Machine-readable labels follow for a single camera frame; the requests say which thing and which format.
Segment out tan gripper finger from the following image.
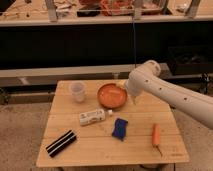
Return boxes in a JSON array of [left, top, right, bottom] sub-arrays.
[[131, 96, 136, 105]]

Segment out orange ceramic bowl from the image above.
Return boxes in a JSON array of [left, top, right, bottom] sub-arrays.
[[97, 83, 127, 109]]

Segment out white plastic bottle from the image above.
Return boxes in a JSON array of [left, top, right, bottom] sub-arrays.
[[79, 109, 113, 126]]

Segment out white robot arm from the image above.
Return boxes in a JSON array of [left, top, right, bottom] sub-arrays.
[[124, 60, 213, 130]]

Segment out orange carrot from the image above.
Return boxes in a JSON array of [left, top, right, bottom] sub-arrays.
[[152, 123, 163, 156]]

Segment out wooden table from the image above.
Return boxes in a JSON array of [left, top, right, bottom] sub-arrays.
[[37, 80, 189, 167]]

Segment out clear plastic cup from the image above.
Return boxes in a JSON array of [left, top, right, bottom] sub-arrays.
[[69, 81, 86, 103]]

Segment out black striped box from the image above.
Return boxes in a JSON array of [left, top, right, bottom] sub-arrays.
[[46, 130, 77, 157]]

